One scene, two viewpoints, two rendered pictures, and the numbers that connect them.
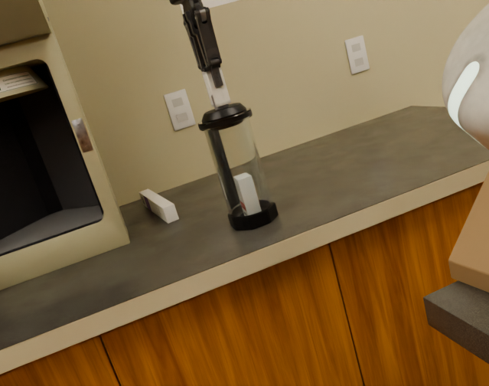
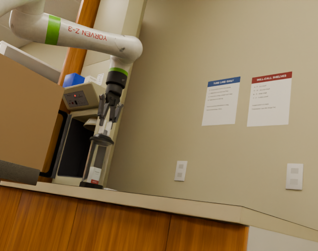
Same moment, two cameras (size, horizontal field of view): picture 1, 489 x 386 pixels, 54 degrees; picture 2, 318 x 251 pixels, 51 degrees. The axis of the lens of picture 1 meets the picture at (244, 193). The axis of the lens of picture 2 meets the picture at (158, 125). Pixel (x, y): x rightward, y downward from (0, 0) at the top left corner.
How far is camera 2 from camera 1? 1.43 m
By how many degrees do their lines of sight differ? 64
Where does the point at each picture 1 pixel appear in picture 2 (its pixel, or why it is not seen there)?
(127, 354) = (22, 204)
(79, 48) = (159, 130)
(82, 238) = (74, 182)
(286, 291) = (58, 214)
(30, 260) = (62, 182)
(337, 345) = not seen: outside the picture
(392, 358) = not seen: outside the picture
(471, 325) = not seen: outside the picture
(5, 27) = (89, 100)
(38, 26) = (97, 101)
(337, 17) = (287, 147)
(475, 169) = (135, 195)
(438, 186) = (116, 194)
